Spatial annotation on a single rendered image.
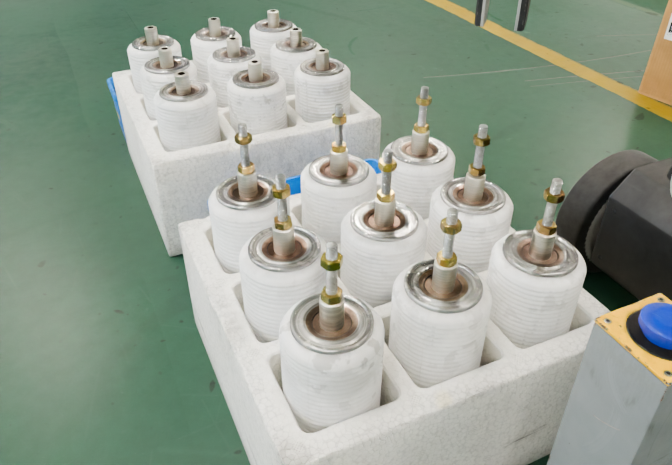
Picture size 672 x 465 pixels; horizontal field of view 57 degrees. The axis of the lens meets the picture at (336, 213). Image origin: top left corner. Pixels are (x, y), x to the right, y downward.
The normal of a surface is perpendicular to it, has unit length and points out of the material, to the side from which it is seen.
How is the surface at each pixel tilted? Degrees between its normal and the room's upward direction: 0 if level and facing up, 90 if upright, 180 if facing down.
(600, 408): 90
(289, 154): 90
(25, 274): 0
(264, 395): 0
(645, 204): 46
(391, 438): 90
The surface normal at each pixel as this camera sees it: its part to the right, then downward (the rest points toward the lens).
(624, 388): -0.91, 0.24
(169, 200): 0.42, 0.52
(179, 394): 0.00, -0.82
